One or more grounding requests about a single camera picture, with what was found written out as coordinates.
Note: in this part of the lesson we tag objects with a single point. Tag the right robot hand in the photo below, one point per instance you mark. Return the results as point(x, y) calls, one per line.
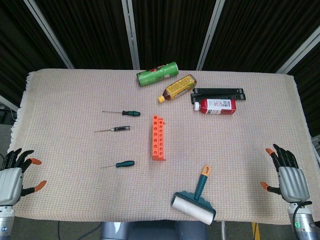
point(292, 182)

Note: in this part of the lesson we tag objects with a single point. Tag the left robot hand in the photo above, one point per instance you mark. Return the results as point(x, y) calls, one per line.
point(10, 180)

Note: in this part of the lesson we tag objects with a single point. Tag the black metal precision screwdriver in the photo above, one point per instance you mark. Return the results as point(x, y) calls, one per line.
point(122, 128)

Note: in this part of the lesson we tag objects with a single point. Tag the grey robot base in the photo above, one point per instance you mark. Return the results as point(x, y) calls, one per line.
point(150, 231)

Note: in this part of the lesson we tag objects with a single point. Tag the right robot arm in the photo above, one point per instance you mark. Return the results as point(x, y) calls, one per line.
point(306, 225)

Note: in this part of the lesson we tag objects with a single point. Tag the green black striped screwdriver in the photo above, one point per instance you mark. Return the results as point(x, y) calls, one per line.
point(131, 113)

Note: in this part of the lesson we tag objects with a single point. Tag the orange hole block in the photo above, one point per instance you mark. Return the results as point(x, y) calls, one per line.
point(155, 140)

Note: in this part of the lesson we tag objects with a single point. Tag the beige woven tablecloth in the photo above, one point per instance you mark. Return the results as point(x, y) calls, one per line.
point(75, 187)

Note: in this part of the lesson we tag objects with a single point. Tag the metal table leg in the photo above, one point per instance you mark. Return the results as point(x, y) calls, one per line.
point(223, 231)

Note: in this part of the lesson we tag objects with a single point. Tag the teal lint roller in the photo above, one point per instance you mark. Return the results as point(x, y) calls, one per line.
point(201, 186)

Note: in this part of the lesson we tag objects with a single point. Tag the red juice carton bottle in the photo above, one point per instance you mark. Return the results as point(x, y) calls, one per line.
point(217, 107)

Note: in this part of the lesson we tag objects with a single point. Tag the black plastic strip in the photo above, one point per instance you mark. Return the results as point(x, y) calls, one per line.
point(220, 96)
point(217, 90)

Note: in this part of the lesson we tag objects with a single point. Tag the yellow label tea bottle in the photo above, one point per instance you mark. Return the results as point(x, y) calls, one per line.
point(177, 87)

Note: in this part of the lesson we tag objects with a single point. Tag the green chip can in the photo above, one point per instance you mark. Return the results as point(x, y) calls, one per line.
point(156, 75)

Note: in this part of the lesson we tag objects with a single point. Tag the grey metal partition post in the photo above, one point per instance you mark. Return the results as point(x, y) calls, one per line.
point(50, 37)
point(8, 103)
point(210, 37)
point(130, 35)
point(300, 53)

